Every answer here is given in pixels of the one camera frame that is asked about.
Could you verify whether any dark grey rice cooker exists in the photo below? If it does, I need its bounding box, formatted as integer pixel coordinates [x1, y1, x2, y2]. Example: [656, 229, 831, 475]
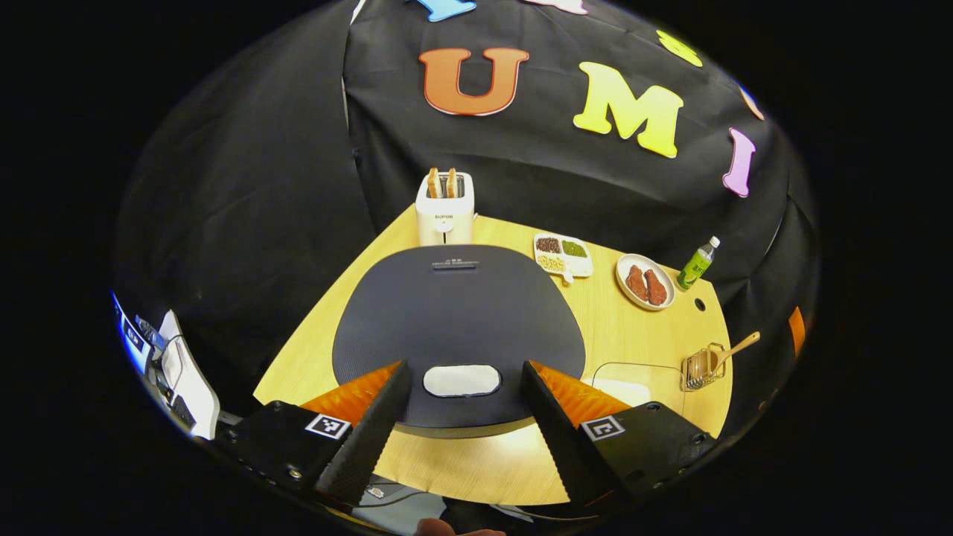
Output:
[331, 244, 587, 438]

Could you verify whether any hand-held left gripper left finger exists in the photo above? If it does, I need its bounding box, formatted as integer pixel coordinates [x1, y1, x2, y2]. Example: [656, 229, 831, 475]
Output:
[216, 361, 412, 507]

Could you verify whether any clear plastic tray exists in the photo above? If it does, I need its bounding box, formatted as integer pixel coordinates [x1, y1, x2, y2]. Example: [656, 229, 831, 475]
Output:
[592, 362, 689, 418]

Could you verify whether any green drink bottle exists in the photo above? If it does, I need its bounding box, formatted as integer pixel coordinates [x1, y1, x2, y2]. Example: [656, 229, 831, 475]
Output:
[676, 236, 721, 290]

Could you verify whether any white divided bean dish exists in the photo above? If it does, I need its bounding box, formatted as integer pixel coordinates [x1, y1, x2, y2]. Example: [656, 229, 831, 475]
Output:
[533, 233, 594, 284]

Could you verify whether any metal wire chopstick holder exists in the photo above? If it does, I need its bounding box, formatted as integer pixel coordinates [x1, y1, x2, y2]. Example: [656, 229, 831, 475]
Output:
[681, 342, 727, 392]

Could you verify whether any black backdrop cloth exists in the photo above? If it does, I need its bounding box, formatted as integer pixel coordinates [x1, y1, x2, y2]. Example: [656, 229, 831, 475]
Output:
[112, 0, 820, 440]

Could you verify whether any white round plate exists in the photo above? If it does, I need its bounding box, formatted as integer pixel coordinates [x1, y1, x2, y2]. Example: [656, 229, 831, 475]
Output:
[616, 254, 676, 310]

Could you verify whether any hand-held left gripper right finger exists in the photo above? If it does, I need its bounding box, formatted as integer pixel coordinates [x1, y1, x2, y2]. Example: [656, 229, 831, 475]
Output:
[520, 361, 715, 507]

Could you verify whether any wooden spoon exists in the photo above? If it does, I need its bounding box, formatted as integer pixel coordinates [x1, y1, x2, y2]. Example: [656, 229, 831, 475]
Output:
[707, 331, 762, 377]

